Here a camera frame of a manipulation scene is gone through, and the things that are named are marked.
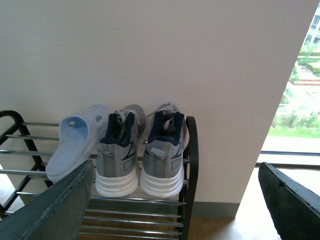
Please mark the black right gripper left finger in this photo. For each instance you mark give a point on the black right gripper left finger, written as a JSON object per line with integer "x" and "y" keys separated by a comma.
{"x": 57, "y": 213}

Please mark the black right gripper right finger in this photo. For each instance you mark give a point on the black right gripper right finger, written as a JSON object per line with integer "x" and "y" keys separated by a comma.
{"x": 294, "y": 209}

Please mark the light blue slide sandal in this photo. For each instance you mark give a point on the light blue slide sandal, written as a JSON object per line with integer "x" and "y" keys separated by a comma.
{"x": 79, "y": 135}

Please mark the grey knit sneaker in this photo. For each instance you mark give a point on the grey knit sneaker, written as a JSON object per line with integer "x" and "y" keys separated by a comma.
{"x": 117, "y": 167}
{"x": 162, "y": 173}

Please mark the black metal shoe rack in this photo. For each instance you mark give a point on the black metal shoe rack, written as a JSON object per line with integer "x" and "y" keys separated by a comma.
{"x": 26, "y": 147}

